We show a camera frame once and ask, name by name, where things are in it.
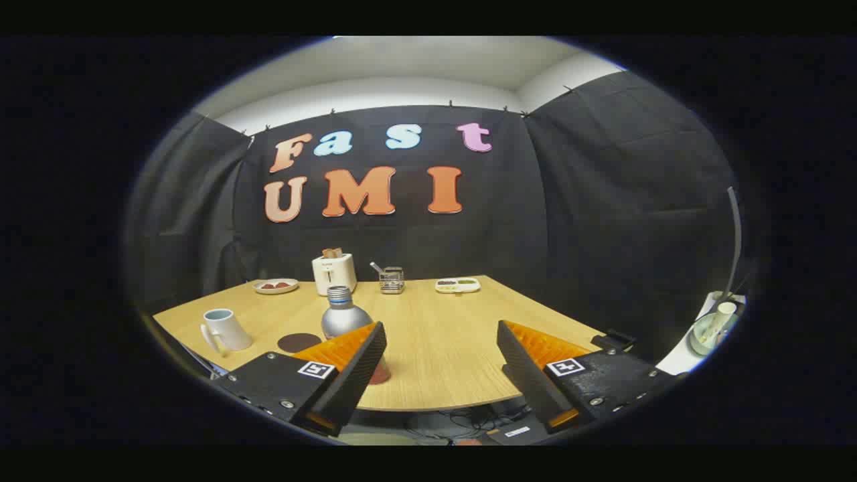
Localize silver juice bottle pink label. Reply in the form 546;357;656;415
321;286;391;386

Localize black cables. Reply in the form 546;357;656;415
402;402;530;443

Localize white paper cup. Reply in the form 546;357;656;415
711;301;737;339

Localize white toaster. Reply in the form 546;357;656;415
312;253;358;297

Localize white divided tray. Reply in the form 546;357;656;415
435;277;481;295

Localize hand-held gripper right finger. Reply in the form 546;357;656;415
497;320;677;434

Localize dark brown round coaster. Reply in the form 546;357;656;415
277;333;323;354

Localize wooden table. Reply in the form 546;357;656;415
153;274;633;412

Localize black backdrop cloth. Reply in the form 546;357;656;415
124;70;741;366

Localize pale green bowl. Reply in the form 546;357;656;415
690;313;737;355

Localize black table clamp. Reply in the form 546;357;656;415
593;329;637;352

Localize black box white label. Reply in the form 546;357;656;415
485;422;546;446

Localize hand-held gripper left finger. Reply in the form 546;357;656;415
213;321;388;437

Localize grey pole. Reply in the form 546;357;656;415
726;187;743;295

